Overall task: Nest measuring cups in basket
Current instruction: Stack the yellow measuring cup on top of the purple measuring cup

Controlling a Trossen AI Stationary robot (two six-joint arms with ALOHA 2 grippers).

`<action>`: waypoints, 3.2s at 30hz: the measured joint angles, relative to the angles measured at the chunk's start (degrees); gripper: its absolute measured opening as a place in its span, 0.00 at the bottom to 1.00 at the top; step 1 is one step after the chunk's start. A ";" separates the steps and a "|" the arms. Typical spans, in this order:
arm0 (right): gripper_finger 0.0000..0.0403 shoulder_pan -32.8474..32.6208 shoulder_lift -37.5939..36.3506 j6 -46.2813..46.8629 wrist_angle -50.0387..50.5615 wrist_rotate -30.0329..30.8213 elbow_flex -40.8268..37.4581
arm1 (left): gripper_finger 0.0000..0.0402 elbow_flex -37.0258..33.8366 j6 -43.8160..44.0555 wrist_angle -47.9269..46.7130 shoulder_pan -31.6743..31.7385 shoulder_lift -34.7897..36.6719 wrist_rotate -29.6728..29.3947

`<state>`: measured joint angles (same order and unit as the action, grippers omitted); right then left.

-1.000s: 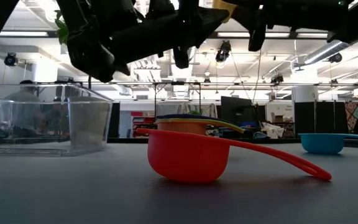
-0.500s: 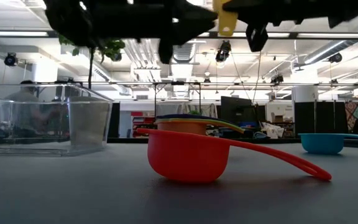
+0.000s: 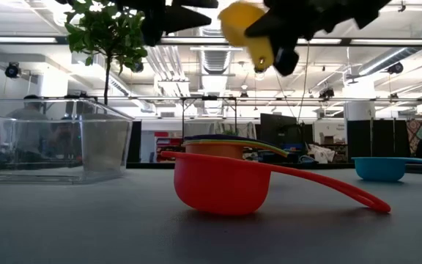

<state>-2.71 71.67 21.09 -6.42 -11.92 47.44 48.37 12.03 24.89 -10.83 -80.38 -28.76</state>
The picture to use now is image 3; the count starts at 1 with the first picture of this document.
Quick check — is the black partition panel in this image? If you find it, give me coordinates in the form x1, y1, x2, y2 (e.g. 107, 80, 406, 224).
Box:
346, 117, 413, 165

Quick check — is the red measuring cup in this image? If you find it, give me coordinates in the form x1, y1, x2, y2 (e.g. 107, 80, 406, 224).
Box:
160, 150, 393, 216

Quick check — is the red shelf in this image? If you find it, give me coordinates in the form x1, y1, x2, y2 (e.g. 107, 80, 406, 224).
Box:
154, 131, 184, 164

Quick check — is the teal measuring cup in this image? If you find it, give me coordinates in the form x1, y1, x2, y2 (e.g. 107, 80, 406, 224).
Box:
351, 156, 422, 183

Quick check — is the black table frame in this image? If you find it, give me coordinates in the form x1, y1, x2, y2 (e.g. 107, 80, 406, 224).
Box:
0, 160, 422, 176

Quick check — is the blue-grey table mat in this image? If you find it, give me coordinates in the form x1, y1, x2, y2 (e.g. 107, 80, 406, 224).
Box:
0, 166, 422, 264

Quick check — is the black metal frame stand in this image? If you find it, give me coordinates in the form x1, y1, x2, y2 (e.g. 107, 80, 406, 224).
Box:
179, 95, 240, 141

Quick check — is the silver ventilation duct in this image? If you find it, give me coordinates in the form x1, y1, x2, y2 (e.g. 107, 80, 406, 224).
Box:
200, 46, 232, 76

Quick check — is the green measuring cup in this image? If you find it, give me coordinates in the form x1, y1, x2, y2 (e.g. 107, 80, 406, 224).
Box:
183, 138, 290, 158

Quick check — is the black monitor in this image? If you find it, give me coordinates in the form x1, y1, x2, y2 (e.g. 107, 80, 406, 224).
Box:
259, 112, 300, 148

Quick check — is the yellow measuring cup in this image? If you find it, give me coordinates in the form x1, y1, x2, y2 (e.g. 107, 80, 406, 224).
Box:
217, 1, 276, 73

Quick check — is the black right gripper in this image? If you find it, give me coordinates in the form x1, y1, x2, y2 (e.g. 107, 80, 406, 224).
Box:
244, 0, 359, 77

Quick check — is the green leafy plant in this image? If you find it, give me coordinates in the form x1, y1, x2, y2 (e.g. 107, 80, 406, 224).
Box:
64, 0, 149, 107

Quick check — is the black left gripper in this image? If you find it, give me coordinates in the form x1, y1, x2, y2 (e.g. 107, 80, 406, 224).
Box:
115, 0, 220, 48

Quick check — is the black ceiling spotlight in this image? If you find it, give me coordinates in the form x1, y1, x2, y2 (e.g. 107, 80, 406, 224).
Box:
318, 87, 336, 100
385, 61, 405, 76
4, 61, 23, 80

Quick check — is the white column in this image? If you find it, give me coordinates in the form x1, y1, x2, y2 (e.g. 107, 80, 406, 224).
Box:
343, 99, 377, 122

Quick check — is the person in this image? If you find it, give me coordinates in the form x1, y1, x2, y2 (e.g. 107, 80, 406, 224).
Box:
47, 116, 77, 157
7, 94, 53, 157

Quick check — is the white plant pot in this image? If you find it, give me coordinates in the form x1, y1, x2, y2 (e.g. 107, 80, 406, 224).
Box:
81, 114, 131, 174

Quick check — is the patterned hanging cloth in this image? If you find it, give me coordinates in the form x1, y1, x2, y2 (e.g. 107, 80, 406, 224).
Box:
405, 116, 422, 155

